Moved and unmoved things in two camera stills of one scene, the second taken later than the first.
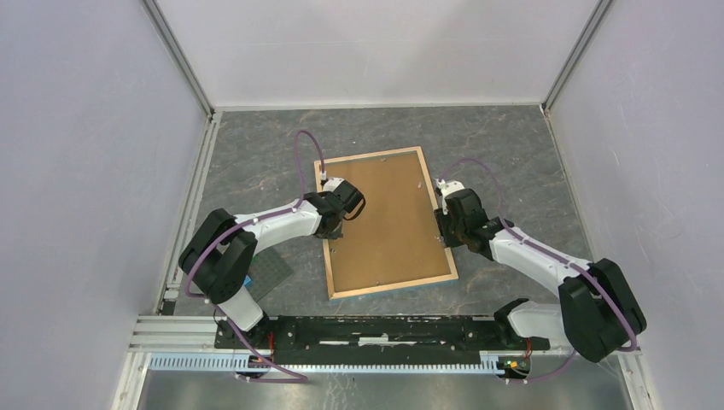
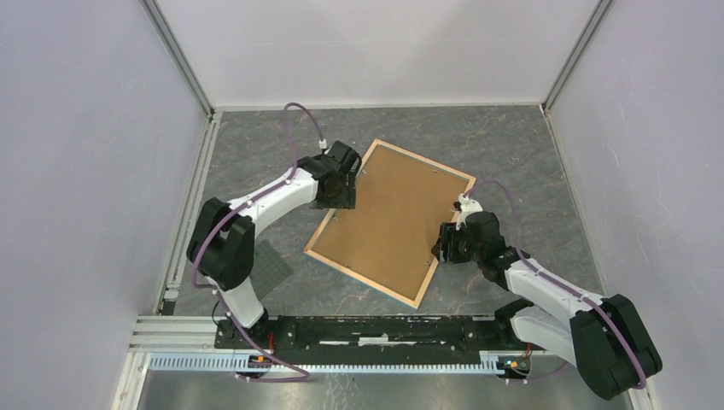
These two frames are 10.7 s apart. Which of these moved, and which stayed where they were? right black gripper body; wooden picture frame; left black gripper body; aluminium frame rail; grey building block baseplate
Moved: wooden picture frame; left black gripper body; right black gripper body
Stayed: grey building block baseplate; aluminium frame rail
